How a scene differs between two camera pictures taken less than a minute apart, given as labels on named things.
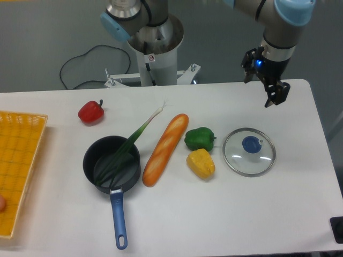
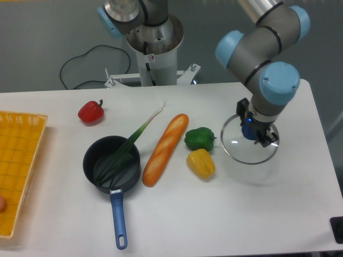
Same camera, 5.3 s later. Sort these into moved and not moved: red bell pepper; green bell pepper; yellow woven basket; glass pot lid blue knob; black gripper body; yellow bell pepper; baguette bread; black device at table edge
Moved: black gripper body; glass pot lid blue knob
Not moved: yellow bell pepper; green bell pepper; baguette bread; red bell pepper; yellow woven basket; black device at table edge
